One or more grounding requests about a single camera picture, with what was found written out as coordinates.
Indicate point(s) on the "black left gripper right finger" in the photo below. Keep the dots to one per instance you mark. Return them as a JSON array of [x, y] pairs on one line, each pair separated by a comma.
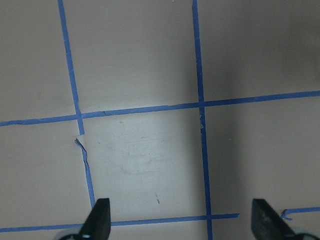
[[266, 224]]

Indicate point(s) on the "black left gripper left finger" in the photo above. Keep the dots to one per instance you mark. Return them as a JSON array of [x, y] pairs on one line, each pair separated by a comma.
[[97, 226]]

